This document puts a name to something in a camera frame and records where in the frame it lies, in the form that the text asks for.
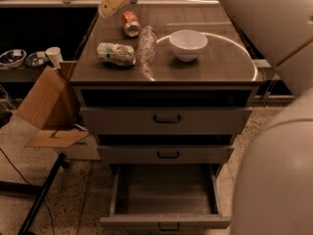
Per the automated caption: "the clear plastic water bottle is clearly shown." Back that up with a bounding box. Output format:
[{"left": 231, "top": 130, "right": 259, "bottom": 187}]
[{"left": 137, "top": 25, "right": 157, "bottom": 65}]

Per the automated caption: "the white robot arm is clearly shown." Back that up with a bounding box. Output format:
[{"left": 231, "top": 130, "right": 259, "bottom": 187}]
[{"left": 218, "top": 0, "right": 313, "bottom": 235}]

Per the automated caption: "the grey drawer cabinet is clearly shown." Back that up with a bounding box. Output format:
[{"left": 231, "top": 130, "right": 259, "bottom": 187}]
[{"left": 68, "top": 3, "right": 264, "bottom": 235}]

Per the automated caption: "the top grey drawer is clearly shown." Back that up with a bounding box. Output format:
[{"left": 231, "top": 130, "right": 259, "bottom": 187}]
[{"left": 81, "top": 107, "right": 251, "bottom": 135}]

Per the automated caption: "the bottom grey drawer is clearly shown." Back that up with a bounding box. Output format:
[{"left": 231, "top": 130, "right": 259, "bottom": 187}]
[{"left": 100, "top": 164, "right": 230, "bottom": 232}]

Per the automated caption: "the red soda can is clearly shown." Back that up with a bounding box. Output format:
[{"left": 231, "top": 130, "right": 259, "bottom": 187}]
[{"left": 122, "top": 11, "right": 141, "bottom": 37}]

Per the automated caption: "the green white crushed can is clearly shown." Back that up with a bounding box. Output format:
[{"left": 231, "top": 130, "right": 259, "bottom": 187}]
[{"left": 97, "top": 42, "right": 136, "bottom": 67}]

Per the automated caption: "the white paper cup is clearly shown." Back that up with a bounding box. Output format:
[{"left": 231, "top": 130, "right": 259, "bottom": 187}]
[{"left": 45, "top": 47, "right": 63, "bottom": 68}]

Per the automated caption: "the blue white bowl right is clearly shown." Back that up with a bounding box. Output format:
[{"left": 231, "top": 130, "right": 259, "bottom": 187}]
[{"left": 24, "top": 51, "right": 49, "bottom": 68}]

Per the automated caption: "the blue white bowl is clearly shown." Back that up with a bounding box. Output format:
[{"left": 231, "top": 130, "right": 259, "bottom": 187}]
[
  {"left": 0, "top": 49, "right": 26, "bottom": 69},
  {"left": 24, "top": 51, "right": 49, "bottom": 68}
]

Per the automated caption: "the blue white bowl left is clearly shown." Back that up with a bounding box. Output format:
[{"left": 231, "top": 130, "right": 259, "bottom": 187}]
[{"left": 0, "top": 49, "right": 26, "bottom": 69}]

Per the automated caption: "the brown cardboard box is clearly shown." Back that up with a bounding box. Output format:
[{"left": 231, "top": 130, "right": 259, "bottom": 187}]
[{"left": 17, "top": 67, "right": 100, "bottom": 161}]

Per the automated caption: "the black stand leg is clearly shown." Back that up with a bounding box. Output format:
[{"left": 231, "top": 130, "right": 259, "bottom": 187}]
[{"left": 0, "top": 154, "right": 68, "bottom": 235}]

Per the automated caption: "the black floor cable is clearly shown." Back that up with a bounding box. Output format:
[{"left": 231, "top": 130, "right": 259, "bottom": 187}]
[{"left": 0, "top": 147, "right": 57, "bottom": 235}]

